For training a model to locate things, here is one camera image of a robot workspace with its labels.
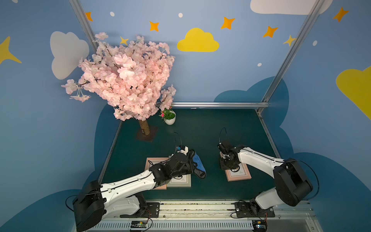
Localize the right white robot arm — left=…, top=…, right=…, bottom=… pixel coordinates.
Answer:
left=217, top=140, right=314, bottom=213

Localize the blue black-edged cloth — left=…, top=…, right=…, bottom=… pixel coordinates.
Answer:
left=187, top=149, right=206, bottom=179

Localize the pink picture frame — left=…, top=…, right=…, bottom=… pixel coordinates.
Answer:
left=224, top=163, right=252, bottom=182
left=145, top=158, right=171, bottom=189

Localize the aluminium mounting rail front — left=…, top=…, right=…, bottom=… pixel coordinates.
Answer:
left=89, top=200, right=323, bottom=232

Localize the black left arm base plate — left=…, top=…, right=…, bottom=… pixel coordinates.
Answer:
left=120, top=202, right=160, bottom=218

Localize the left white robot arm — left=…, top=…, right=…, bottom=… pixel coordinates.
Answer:
left=72, top=150, right=206, bottom=232

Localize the white pot with plant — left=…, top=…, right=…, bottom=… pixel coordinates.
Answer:
left=159, top=108, right=176, bottom=125

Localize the pink blossom artificial tree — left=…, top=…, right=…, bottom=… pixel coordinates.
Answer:
left=63, top=32, right=176, bottom=137

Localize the grey-green picture frame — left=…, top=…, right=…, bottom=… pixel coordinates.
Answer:
left=167, top=163, right=191, bottom=188

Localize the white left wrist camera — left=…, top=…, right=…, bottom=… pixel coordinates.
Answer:
left=176, top=146, right=189, bottom=155

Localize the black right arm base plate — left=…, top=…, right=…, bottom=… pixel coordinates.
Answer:
left=234, top=201, right=275, bottom=218

